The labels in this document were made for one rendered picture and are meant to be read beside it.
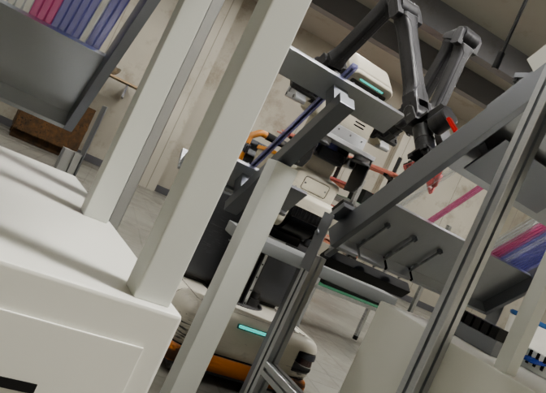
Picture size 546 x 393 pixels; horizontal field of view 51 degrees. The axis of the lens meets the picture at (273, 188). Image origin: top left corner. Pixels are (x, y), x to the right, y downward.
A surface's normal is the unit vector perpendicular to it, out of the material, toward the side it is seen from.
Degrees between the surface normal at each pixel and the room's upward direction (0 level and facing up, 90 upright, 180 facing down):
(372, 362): 90
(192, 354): 90
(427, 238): 133
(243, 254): 90
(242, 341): 90
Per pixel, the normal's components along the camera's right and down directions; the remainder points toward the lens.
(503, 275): 0.04, 0.75
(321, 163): 0.35, 0.29
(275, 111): 0.26, 0.11
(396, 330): -0.80, -0.38
